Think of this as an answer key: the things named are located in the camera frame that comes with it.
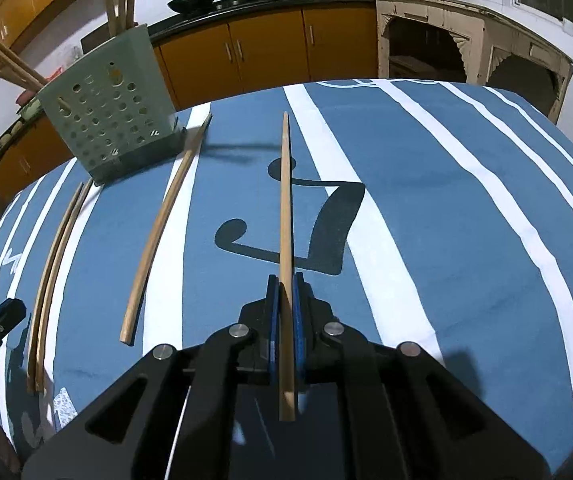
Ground blue white striped tablecloth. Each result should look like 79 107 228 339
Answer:
0 77 573 480

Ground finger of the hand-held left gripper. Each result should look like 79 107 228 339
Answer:
0 298 28 343

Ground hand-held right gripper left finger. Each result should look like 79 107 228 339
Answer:
21 274 282 480

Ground black kitchen countertop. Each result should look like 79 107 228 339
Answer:
0 0 382 196

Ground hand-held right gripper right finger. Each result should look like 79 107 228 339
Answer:
293 272 552 480

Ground green perforated utensil holder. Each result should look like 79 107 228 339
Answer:
36 22 187 187

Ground wooden base cabinets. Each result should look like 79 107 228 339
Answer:
0 2 382 201

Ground worn white side cabinet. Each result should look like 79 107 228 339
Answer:
374 0 573 126

